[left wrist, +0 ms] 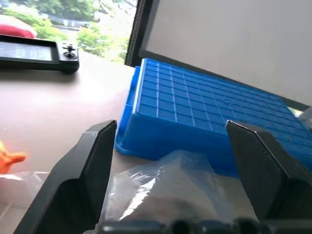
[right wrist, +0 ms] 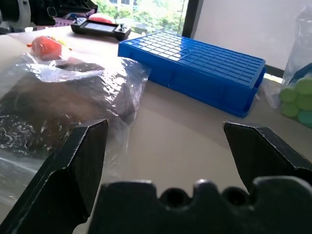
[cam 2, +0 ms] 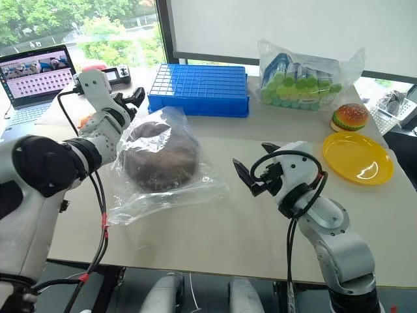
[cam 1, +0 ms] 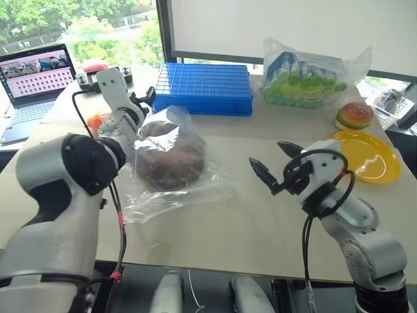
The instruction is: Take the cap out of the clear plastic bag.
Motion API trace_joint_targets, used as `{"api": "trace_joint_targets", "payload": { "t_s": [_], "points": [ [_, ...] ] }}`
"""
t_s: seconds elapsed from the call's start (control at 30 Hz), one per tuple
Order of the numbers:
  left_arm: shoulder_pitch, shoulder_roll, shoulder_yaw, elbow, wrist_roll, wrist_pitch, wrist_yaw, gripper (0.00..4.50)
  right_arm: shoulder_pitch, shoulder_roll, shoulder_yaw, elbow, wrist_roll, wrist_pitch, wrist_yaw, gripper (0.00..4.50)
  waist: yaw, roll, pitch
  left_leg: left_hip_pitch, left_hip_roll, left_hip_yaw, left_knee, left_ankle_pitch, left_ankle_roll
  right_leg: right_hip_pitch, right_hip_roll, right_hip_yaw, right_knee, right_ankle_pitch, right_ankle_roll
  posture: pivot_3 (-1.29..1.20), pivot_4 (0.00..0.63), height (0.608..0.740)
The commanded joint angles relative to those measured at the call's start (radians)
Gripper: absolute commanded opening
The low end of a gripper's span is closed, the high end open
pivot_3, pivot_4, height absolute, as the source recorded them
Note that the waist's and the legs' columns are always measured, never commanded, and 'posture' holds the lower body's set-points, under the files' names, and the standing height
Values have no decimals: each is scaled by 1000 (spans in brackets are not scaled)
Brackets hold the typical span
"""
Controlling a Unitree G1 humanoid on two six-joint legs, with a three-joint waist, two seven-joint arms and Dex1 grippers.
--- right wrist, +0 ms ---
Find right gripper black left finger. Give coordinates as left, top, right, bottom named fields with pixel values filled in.
left=0, top=118, right=109, bottom=234

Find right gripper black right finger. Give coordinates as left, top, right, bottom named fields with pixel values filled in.
left=222, top=121, right=312, bottom=195

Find dark item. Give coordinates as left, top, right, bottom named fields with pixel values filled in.
left=0, top=62, right=137, bottom=160

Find clear plastic bag dark contents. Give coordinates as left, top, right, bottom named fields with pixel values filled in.
left=0, top=52, right=152, bottom=204

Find bag of pastel round discs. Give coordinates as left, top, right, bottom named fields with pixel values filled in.
left=265, top=4, right=312, bottom=129

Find blue plastic bin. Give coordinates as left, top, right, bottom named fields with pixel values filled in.
left=117, top=31, right=267, bottom=118

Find orange toy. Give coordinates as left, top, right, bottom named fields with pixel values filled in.
left=26, top=36, right=74, bottom=62

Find black handheld controller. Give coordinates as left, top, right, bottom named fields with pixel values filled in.
left=70, top=16, right=132, bottom=41

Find red and white object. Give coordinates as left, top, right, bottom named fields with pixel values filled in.
left=88, top=13, right=117, bottom=24

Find black angular equipment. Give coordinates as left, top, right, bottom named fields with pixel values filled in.
left=30, top=0, right=98, bottom=26

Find grey rounded machine part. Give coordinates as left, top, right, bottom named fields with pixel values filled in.
left=0, top=0, right=32, bottom=35

